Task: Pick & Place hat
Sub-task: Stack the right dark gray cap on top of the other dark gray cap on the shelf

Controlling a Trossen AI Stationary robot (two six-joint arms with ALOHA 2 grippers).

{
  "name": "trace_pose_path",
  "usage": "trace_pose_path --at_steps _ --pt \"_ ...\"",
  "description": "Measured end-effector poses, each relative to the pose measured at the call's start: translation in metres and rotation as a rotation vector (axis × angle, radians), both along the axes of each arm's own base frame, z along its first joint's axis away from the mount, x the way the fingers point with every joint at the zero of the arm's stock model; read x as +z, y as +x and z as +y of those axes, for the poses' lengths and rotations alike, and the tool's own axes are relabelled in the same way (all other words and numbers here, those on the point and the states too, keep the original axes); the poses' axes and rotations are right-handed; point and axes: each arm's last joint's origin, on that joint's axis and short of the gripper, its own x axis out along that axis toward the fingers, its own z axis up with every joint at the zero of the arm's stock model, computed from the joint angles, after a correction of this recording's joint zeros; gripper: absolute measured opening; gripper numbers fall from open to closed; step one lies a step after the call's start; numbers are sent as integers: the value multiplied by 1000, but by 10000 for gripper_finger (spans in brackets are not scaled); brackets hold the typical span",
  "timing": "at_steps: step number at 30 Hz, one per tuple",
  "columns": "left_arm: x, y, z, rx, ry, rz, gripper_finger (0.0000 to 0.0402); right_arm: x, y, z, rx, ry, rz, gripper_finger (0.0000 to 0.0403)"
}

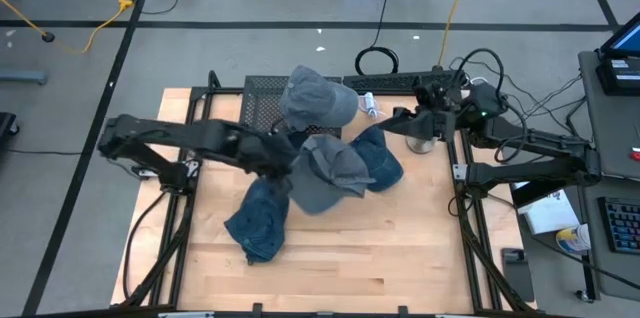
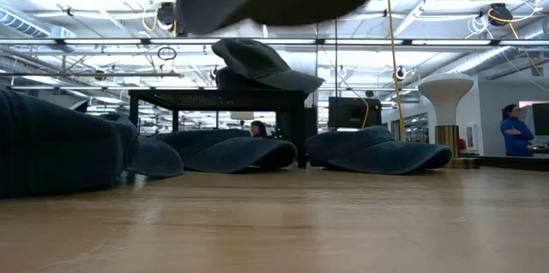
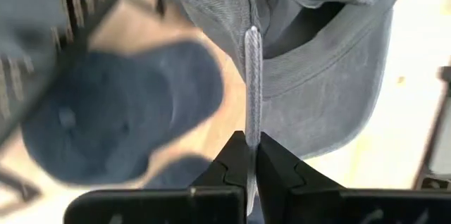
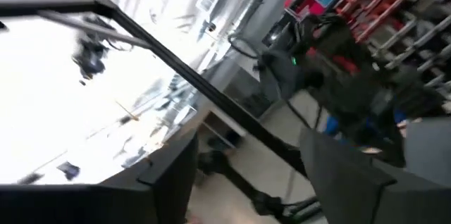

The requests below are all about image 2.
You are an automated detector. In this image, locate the grey denim baseball cap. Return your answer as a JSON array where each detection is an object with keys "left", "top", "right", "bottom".
[
  {"left": 211, "top": 38, "right": 326, "bottom": 94},
  {"left": 174, "top": 0, "right": 374, "bottom": 37},
  {"left": 214, "top": 66, "right": 275, "bottom": 91}
]

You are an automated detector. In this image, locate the dark blue denim baseball cap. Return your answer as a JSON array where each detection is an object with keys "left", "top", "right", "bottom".
[
  {"left": 304, "top": 125, "right": 454, "bottom": 176},
  {"left": 153, "top": 128, "right": 299, "bottom": 174},
  {"left": 0, "top": 87, "right": 185, "bottom": 200}
]

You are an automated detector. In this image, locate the long ceiling light strip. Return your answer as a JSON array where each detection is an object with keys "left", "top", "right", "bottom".
[{"left": 0, "top": 37, "right": 549, "bottom": 47}]

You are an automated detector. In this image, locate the black perforated metal shelf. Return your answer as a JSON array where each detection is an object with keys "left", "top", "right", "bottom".
[{"left": 127, "top": 88, "right": 319, "bottom": 170}]

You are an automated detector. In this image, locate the person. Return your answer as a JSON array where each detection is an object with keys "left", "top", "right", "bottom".
[
  {"left": 249, "top": 119, "right": 269, "bottom": 139},
  {"left": 499, "top": 103, "right": 538, "bottom": 158}
]

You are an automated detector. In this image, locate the black monitor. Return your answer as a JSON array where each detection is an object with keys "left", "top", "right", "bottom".
[
  {"left": 531, "top": 101, "right": 549, "bottom": 137},
  {"left": 327, "top": 96, "right": 383, "bottom": 130}
]

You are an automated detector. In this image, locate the black ceiling cable reel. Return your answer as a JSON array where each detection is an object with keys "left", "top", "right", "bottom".
[
  {"left": 487, "top": 2, "right": 515, "bottom": 27},
  {"left": 155, "top": 1, "right": 178, "bottom": 28}
]

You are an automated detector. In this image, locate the yellow hanging cable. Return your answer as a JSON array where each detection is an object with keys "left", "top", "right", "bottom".
[{"left": 383, "top": 0, "right": 408, "bottom": 143}]

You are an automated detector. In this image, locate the silver ventilation duct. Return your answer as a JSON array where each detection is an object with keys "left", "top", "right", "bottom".
[{"left": 445, "top": 44, "right": 549, "bottom": 77}]

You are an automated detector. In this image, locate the black aluminium table frame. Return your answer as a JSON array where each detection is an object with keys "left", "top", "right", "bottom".
[{"left": 449, "top": 155, "right": 549, "bottom": 174}]

